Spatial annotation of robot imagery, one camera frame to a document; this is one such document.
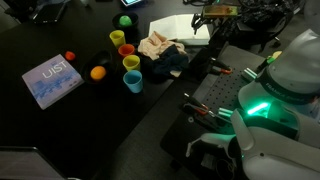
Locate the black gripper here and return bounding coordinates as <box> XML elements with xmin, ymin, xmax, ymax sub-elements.
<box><xmin>191</xmin><ymin>5</ymin><xmax>238</xmax><ymax>35</ymax></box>

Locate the orange book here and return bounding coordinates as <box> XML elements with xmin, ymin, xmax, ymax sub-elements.
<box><xmin>148</xmin><ymin>14</ymin><xmax>210</xmax><ymax>46</ymax></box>

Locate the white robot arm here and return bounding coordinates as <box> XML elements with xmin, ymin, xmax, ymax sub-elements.
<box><xmin>198</xmin><ymin>0</ymin><xmax>320</xmax><ymax>180</ymax></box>

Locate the black bowl with orange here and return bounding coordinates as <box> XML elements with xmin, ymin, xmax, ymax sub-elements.
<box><xmin>81</xmin><ymin>50</ymin><xmax>117</xmax><ymax>85</ymax></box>

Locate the UIST blue white book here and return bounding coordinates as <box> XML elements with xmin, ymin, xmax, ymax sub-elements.
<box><xmin>22</xmin><ymin>54</ymin><xmax>84</xmax><ymax>110</ymax></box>

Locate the dark navy cloth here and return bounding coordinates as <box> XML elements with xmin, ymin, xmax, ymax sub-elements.
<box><xmin>144</xmin><ymin>45</ymin><xmax>189</xmax><ymax>78</ymax></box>

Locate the beige cloth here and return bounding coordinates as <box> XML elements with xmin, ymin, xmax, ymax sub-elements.
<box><xmin>137</xmin><ymin>31</ymin><xmax>188</xmax><ymax>78</ymax></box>

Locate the black office chair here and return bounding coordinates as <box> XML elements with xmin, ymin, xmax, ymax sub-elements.
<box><xmin>216</xmin><ymin>0</ymin><xmax>294</xmax><ymax>48</ymax></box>

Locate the black bowl with green ball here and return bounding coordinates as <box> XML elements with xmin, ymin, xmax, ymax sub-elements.
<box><xmin>112</xmin><ymin>12</ymin><xmax>139</xmax><ymax>33</ymax></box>

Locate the green ball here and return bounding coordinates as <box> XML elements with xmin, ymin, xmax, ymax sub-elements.
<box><xmin>119</xmin><ymin>15</ymin><xmax>132</xmax><ymax>27</ymax></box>

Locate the tablet with lit screen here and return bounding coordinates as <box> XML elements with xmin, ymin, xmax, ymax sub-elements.
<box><xmin>120</xmin><ymin>0</ymin><xmax>147</xmax><ymax>7</ymax></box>

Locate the orange cup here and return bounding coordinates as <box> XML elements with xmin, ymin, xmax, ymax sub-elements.
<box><xmin>118</xmin><ymin>44</ymin><xmax>135</xmax><ymax>58</ymax></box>

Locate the yellow cup near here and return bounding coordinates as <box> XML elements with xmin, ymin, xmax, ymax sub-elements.
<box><xmin>122</xmin><ymin>55</ymin><xmax>140</xmax><ymax>71</ymax></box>

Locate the yellow cup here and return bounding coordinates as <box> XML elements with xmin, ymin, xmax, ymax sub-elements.
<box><xmin>122</xmin><ymin>55</ymin><xmax>140</xmax><ymax>71</ymax></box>
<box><xmin>109</xmin><ymin>30</ymin><xmax>126</xmax><ymax>48</ymax></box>

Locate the yellow cup far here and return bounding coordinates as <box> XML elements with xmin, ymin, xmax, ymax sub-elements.
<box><xmin>109</xmin><ymin>30</ymin><xmax>126</xmax><ymax>48</ymax></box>

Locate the blue cup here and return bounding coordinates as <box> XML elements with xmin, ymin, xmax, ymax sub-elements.
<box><xmin>123</xmin><ymin>70</ymin><xmax>143</xmax><ymax>93</ymax></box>

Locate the orange fruit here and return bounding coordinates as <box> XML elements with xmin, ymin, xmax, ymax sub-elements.
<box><xmin>90</xmin><ymin>66</ymin><xmax>107</xmax><ymax>81</ymax></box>

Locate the small orange red ball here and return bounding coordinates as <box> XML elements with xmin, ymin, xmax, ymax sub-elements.
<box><xmin>65</xmin><ymin>51</ymin><xmax>76</xmax><ymax>61</ymax></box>

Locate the black device top left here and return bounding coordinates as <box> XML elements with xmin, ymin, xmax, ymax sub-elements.
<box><xmin>33</xmin><ymin>3</ymin><xmax>66</xmax><ymax>24</ymax></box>

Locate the red handled clamp upper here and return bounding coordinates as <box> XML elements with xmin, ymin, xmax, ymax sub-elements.
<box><xmin>208</xmin><ymin>57</ymin><xmax>232</xmax><ymax>75</ymax></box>

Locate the red handled clamp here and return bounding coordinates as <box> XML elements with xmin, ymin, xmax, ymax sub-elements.
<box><xmin>208</xmin><ymin>57</ymin><xmax>232</xmax><ymax>75</ymax></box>
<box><xmin>182</xmin><ymin>93</ymin><xmax>215</xmax><ymax>120</ymax></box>

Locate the red handled clamp lower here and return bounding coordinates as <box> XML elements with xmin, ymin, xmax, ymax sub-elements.
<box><xmin>182</xmin><ymin>93</ymin><xmax>215</xmax><ymax>120</ymax></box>

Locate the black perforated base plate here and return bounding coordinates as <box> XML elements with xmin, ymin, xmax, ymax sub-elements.
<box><xmin>161</xmin><ymin>46</ymin><xmax>264</xmax><ymax>166</ymax></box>

